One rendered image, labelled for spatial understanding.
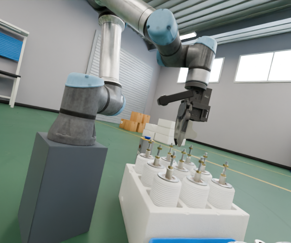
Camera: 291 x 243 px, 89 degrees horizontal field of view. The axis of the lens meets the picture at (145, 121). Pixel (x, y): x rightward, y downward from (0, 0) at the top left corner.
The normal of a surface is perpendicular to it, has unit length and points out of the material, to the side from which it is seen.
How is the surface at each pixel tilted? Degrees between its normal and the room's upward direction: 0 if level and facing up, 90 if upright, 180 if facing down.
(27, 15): 90
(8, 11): 90
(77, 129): 72
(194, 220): 90
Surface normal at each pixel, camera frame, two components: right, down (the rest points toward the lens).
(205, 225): 0.29, 0.07
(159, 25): -0.37, -0.07
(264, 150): -0.68, -0.15
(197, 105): 0.06, 0.02
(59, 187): 0.70, 0.17
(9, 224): 0.23, -0.97
